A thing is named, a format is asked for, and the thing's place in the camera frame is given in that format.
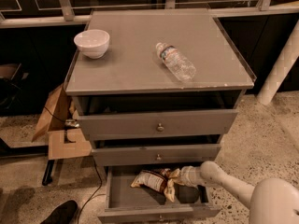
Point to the white ceramic bowl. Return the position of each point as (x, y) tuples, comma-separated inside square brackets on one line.
[(92, 43)]

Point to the grey bottom drawer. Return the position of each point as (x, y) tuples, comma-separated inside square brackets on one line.
[(125, 204)]

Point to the brown yellow chip bag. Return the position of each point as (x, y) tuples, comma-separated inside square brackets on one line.
[(160, 180)]

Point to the brown cardboard box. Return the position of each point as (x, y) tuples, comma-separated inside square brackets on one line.
[(63, 142)]

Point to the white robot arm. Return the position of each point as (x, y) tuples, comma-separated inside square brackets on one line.
[(271, 201)]

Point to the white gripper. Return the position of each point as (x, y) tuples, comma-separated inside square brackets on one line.
[(187, 175)]

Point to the grey wooden drawer cabinet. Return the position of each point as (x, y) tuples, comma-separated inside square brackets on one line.
[(130, 78)]

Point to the grey top drawer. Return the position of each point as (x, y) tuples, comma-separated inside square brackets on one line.
[(157, 124)]

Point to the grey drawer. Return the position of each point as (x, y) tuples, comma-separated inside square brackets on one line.
[(118, 156), (125, 204), (157, 124)]

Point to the clear plastic water bottle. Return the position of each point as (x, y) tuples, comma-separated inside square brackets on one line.
[(176, 62)]

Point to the black metal stand leg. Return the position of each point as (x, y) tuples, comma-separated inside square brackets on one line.
[(47, 174)]

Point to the grey middle drawer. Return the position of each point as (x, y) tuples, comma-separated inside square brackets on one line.
[(118, 156)]

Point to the black shoe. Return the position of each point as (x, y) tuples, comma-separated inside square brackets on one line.
[(62, 214)]

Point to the metal window railing frame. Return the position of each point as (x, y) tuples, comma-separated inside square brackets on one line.
[(24, 13)]

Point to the white diagonal pole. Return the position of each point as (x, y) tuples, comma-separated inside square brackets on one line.
[(281, 68)]

